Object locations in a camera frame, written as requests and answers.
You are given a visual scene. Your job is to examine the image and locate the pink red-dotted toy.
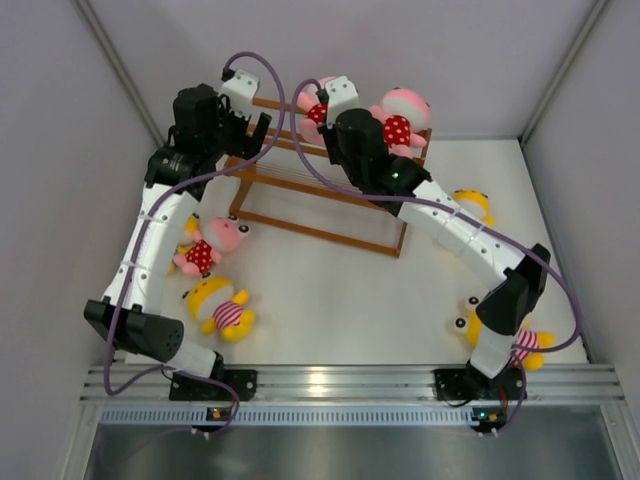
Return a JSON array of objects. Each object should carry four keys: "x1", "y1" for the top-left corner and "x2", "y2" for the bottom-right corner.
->
[
  {"x1": 170, "y1": 215, "x2": 250, "y2": 277},
  {"x1": 296, "y1": 83, "x2": 327, "y2": 147},
  {"x1": 369, "y1": 88, "x2": 431, "y2": 158}
]

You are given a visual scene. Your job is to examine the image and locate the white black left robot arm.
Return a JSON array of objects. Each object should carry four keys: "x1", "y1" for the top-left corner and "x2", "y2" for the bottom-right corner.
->
[{"x1": 84, "y1": 74, "x2": 271, "y2": 400}]

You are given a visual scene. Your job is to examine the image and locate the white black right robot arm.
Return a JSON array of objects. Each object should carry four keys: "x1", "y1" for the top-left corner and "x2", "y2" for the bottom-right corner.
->
[{"x1": 319, "y1": 108, "x2": 550, "y2": 398}]

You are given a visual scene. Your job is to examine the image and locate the brown wooden shelf rack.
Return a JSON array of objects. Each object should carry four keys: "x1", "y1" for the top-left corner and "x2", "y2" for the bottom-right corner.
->
[{"x1": 222, "y1": 97, "x2": 434, "y2": 259}]

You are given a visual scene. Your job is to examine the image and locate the yellow blue-striped toy left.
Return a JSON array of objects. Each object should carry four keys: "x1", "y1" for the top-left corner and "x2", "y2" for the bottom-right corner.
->
[{"x1": 174, "y1": 213, "x2": 199, "y2": 254}]

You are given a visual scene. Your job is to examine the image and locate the yellow blue-striped toy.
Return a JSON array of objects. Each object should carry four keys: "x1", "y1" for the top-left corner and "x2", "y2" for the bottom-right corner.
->
[
  {"x1": 174, "y1": 213, "x2": 199, "y2": 254},
  {"x1": 451, "y1": 189, "x2": 495, "y2": 227}
]

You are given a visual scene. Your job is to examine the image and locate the yellow blue-striped toy right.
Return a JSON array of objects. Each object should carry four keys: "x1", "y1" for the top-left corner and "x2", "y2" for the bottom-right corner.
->
[{"x1": 451, "y1": 189, "x2": 495, "y2": 227}]

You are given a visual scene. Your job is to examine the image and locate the yellow pink-striped toy left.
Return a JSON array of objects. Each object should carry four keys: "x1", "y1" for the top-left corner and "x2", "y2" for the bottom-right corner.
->
[{"x1": 182, "y1": 275, "x2": 256, "y2": 343}]

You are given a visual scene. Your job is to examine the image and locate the yellow pink-striped toy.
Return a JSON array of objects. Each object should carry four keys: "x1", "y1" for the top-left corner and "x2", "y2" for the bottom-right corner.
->
[
  {"x1": 182, "y1": 275, "x2": 256, "y2": 343},
  {"x1": 448, "y1": 296, "x2": 555, "y2": 371}
]

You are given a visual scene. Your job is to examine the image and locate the yellow pink-striped toy right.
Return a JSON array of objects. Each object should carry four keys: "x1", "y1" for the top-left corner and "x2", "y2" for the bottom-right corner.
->
[{"x1": 448, "y1": 296, "x2": 555, "y2": 371}]

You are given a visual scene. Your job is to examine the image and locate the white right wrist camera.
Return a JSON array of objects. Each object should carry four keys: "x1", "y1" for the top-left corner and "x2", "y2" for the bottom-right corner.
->
[{"x1": 316, "y1": 76, "x2": 360, "y2": 128}]

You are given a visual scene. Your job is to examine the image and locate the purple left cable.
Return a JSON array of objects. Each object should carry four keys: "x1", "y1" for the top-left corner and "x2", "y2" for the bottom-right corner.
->
[{"x1": 102, "y1": 49, "x2": 287, "y2": 436}]

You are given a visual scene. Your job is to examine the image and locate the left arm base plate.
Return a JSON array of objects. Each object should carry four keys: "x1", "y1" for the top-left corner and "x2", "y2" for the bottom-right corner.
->
[{"x1": 169, "y1": 369, "x2": 258, "y2": 402}]

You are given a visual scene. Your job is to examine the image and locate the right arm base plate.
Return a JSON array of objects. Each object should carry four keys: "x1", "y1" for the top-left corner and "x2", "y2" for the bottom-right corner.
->
[{"x1": 434, "y1": 366, "x2": 525, "y2": 405}]

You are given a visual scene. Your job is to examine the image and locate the perforated grey cable duct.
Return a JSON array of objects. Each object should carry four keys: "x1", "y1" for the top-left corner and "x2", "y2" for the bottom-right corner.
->
[{"x1": 97, "y1": 404, "x2": 609, "y2": 426}]

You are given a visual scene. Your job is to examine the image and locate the aluminium front rail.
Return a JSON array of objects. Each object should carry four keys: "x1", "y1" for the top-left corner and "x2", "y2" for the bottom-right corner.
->
[{"x1": 80, "y1": 362, "x2": 625, "y2": 406}]

